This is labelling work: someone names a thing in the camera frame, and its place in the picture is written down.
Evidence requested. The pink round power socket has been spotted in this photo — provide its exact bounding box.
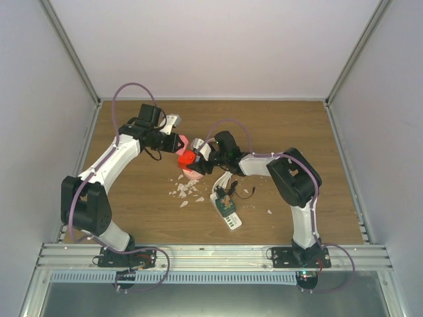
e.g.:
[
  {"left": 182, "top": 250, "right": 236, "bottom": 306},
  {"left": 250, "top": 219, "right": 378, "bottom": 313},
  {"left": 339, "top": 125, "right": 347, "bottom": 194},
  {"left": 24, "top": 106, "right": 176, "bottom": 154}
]
[{"left": 182, "top": 169, "right": 204, "bottom": 180}]

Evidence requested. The red cube socket adapter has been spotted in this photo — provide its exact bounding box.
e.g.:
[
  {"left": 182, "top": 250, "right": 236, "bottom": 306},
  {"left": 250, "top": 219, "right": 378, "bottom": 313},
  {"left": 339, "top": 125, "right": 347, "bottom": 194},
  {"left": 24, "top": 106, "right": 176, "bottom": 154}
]
[{"left": 178, "top": 149, "right": 197, "bottom": 171}]

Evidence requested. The pink square plug adapter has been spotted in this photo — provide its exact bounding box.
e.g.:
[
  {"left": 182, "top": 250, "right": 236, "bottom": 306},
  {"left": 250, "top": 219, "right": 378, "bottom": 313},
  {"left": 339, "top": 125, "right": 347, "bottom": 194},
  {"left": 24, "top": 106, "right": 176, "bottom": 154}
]
[{"left": 175, "top": 135, "right": 189, "bottom": 156}]

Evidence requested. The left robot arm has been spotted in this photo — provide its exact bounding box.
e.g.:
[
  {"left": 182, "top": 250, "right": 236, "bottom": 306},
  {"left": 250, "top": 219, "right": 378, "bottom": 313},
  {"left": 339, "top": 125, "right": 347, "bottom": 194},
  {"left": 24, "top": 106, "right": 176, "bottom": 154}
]
[{"left": 61, "top": 104, "right": 187, "bottom": 267}]

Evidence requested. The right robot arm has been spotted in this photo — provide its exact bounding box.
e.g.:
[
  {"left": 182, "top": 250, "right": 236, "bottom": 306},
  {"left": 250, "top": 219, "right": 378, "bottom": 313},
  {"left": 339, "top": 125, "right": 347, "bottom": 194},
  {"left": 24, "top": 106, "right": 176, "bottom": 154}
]
[{"left": 187, "top": 131, "right": 322, "bottom": 267}]

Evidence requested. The black power adapter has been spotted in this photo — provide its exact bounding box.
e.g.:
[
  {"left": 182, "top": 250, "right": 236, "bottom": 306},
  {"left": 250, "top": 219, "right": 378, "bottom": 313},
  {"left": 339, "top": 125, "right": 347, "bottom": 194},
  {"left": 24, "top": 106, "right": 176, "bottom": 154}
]
[{"left": 215, "top": 186, "right": 227, "bottom": 197}]

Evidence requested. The green cube adapter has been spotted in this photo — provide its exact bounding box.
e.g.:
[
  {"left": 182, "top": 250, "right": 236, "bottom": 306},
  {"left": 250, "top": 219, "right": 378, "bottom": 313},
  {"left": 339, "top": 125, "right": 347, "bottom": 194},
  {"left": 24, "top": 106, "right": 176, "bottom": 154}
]
[{"left": 215, "top": 195, "right": 236, "bottom": 217}]

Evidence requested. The white power strip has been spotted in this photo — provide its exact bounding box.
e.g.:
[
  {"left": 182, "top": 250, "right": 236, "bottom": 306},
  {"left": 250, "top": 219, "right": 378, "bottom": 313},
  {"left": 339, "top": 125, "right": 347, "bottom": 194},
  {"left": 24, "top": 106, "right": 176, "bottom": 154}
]
[{"left": 210, "top": 192, "right": 242, "bottom": 230}]

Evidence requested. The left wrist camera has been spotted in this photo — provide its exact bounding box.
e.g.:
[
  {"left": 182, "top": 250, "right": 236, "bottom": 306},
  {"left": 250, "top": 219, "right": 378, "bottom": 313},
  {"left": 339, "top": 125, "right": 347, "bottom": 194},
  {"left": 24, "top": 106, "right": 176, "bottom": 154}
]
[{"left": 161, "top": 114, "right": 182, "bottom": 135}]

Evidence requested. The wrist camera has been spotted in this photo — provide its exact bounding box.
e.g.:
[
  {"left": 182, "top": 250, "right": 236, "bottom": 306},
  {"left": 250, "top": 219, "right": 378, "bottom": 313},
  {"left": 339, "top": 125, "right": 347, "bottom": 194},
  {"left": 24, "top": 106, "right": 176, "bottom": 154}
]
[
  {"left": 161, "top": 114, "right": 182, "bottom": 135},
  {"left": 191, "top": 138, "right": 212, "bottom": 160}
]

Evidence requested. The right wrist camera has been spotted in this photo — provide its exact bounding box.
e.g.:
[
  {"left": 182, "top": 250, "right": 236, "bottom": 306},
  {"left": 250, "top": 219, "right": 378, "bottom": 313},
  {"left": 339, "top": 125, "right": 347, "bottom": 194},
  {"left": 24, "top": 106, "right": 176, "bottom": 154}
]
[{"left": 191, "top": 138, "right": 212, "bottom": 160}]

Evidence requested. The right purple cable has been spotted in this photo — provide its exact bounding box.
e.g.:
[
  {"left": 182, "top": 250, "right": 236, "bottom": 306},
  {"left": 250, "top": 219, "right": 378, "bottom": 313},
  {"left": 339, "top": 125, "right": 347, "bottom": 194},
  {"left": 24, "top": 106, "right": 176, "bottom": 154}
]
[{"left": 204, "top": 119, "right": 356, "bottom": 295}]

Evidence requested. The purple cable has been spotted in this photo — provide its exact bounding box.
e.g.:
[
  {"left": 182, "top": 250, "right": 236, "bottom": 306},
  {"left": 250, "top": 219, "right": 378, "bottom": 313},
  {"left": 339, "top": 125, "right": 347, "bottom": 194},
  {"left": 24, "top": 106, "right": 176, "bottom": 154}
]
[
  {"left": 69, "top": 81, "right": 171, "bottom": 293},
  {"left": 204, "top": 119, "right": 356, "bottom": 295}
]

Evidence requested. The black thin cable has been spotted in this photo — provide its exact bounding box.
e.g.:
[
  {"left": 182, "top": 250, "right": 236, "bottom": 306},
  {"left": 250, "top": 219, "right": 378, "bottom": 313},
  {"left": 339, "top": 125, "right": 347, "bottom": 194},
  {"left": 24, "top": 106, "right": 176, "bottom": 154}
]
[{"left": 227, "top": 180, "right": 256, "bottom": 200}]

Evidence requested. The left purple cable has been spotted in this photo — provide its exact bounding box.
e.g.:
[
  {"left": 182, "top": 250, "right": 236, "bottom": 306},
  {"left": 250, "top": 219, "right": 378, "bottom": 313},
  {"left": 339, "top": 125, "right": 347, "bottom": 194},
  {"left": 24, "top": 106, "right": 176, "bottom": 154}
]
[{"left": 69, "top": 81, "right": 171, "bottom": 293}]

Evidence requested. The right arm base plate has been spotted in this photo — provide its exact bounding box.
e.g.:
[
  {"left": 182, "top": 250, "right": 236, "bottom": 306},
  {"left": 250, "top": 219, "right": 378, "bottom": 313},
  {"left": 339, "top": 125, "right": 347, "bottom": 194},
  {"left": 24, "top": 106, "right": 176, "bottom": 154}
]
[{"left": 270, "top": 246, "right": 332, "bottom": 269}]

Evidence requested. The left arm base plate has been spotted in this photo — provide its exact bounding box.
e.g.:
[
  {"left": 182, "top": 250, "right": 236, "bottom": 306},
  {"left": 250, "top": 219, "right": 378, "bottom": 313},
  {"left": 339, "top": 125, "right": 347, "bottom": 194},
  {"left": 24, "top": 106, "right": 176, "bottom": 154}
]
[{"left": 92, "top": 248, "right": 157, "bottom": 269}]

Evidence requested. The aluminium front rail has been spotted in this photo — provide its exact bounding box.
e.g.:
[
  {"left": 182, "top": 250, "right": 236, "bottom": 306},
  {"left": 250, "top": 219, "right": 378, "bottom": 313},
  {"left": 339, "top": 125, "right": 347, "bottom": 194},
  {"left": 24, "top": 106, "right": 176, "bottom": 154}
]
[{"left": 36, "top": 244, "right": 393, "bottom": 271}]

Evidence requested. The grey slotted cable duct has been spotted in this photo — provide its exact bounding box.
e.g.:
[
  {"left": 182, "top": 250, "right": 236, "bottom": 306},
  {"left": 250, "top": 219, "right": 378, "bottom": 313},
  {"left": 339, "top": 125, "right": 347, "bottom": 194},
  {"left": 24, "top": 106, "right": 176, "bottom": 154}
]
[{"left": 50, "top": 270, "right": 297, "bottom": 285}]

